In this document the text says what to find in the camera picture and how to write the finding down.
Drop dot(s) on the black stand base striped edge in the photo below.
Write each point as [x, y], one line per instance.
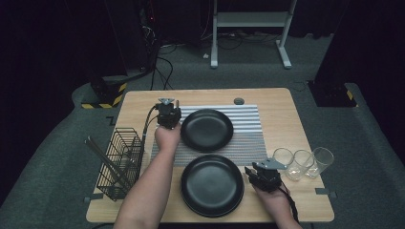
[108, 92]
[331, 93]

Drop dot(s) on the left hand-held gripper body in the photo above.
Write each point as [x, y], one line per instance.
[167, 116]

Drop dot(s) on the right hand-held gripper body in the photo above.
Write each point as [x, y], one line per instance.
[266, 179]

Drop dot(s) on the dark equipment rack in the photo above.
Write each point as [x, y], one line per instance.
[148, 35]

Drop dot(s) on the grey tape strip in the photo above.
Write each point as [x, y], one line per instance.
[94, 197]
[323, 191]

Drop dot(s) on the clear drinking glass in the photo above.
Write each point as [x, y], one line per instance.
[297, 167]
[323, 159]
[282, 156]

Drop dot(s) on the black round plate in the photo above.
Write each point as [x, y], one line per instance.
[207, 130]
[223, 216]
[211, 184]

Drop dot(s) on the grey striped placemat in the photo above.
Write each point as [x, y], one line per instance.
[248, 136]

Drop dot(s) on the person's right hand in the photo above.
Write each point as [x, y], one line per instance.
[275, 200]

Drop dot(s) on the grey chopstick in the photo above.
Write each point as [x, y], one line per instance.
[101, 151]
[97, 154]

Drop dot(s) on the grey round table grommet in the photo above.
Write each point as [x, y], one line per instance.
[238, 101]

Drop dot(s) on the person's left hand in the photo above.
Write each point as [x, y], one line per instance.
[167, 138]

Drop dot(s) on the white metal desk frame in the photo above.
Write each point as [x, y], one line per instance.
[251, 19]

